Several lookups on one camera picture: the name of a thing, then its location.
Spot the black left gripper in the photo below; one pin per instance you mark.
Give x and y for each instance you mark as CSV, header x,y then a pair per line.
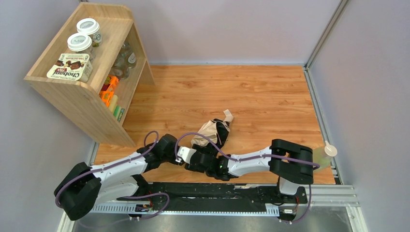
x,y
164,151

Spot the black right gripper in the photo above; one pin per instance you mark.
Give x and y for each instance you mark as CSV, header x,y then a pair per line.
x,y
219,135

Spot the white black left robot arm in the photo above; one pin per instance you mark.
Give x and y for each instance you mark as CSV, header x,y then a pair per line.
x,y
87,186

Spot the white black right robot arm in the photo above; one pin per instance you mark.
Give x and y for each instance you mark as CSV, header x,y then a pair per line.
x,y
291,162

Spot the green box on shelf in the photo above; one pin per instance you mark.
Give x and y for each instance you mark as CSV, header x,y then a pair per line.
x,y
118,113

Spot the orange box on shelf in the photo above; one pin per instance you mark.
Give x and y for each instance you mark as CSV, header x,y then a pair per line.
x,y
107,91

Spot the glass jars in shelf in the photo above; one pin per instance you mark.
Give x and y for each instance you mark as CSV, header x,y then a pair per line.
x,y
125,61

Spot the wooden shelf unit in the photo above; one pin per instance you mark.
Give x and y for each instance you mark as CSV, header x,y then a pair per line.
x,y
79,101

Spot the pale green pump bottle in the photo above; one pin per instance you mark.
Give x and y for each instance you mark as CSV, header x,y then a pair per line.
x,y
323,155

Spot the Chobani yogurt pack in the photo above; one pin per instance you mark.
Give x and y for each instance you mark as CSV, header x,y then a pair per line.
x,y
71,67

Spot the front white-lidded jar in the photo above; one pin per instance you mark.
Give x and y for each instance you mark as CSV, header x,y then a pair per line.
x,y
82,44

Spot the white-lidded jar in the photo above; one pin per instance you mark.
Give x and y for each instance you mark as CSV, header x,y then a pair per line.
x,y
82,44
90,27

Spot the back white-lidded jar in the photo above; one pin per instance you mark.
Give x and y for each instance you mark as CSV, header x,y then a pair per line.
x,y
90,27

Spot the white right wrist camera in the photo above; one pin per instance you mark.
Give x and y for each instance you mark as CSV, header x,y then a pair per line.
x,y
184,154

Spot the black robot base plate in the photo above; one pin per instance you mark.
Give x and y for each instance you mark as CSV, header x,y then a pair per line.
x,y
218,197

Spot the aluminium frame rail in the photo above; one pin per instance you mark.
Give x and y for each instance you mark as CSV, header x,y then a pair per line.
x,y
330,208

